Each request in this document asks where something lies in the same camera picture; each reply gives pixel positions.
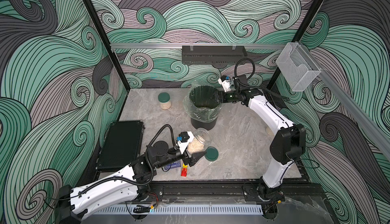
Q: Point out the aluminium wall rail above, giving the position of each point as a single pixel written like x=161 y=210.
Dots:
x=143 y=45

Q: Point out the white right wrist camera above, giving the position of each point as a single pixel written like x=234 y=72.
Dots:
x=229 y=83

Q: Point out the white slotted cable duct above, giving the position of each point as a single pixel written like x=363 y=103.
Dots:
x=182 y=209

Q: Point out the glass oatmeal jar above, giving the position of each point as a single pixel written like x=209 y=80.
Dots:
x=202 y=139

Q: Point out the black wall shelf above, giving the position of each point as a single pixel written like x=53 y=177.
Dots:
x=212 y=55

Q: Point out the clear acrylic wall holder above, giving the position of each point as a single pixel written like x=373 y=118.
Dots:
x=298 y=66

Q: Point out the red-lidded oatmeal jar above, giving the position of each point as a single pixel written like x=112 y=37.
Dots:
x=269 y=131

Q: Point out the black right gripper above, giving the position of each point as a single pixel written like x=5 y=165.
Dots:
x=218 y=94

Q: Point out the green jar lid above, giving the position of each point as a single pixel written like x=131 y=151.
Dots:
x=212 y=154

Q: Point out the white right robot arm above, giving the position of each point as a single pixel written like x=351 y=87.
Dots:
x=289 y=141

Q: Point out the black corner frame post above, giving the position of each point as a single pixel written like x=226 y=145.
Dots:
x=105 y=40

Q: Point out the green-lidded oatmeal jar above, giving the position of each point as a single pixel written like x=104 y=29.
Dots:
x=164 y=100

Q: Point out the blue card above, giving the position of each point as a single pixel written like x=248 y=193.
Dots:
x=176 y=164

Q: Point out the black bin with green liner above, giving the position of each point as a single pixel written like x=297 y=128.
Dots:
x=201 y=117

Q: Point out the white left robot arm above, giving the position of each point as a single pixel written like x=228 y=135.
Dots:
x=131 y=183

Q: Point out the black flat tray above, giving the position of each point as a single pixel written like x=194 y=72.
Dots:
x=121 y=146

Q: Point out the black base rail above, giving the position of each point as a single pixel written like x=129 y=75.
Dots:
x=246 y=189

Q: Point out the oatmeal pile in bin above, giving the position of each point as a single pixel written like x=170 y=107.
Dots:
x=207 y=104

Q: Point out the red yellow toy block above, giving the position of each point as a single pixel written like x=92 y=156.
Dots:
x=184 y=170

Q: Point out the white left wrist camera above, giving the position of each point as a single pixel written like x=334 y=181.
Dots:
x=183 y=140

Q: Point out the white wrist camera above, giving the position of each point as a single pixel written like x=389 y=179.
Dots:
x=183 y=140
x=229 y=83

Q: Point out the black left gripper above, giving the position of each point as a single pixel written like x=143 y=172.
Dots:
x=183 y=158

